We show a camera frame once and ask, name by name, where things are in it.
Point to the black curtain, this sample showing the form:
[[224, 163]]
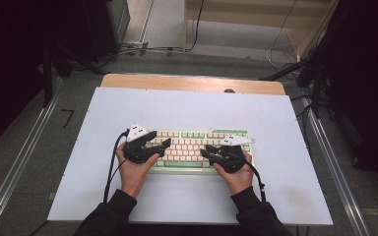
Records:
[[13, 65], [364, 82]]

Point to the dark cabinet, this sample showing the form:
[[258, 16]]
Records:
[[108, 26]]

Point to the green and cream keyboard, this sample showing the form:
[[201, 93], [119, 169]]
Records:
[[190, 149]]

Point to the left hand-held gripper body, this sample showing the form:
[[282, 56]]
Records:
[[136, 152]]

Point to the wooden table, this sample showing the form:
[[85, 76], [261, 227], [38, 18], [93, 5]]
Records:
[[190, 83]]

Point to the person's left hand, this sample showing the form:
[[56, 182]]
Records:
[[136, 178]]

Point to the light wooden shelf unit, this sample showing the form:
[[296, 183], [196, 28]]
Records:
[[249, 19]]

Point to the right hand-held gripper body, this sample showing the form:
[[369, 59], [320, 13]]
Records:
[[231, 159]]

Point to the white table cover board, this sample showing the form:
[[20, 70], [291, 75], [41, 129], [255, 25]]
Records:
[[190, 111]]

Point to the grey power strip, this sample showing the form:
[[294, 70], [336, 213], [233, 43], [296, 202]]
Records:
[[134, 44]]

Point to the person's right hand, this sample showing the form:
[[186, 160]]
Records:
[[238, 180]]

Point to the black tripod stand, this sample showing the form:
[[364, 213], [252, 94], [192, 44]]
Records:
[[308, 72]]

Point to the metal floor rail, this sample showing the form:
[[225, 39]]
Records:
[[334, 164], [16, 167]]

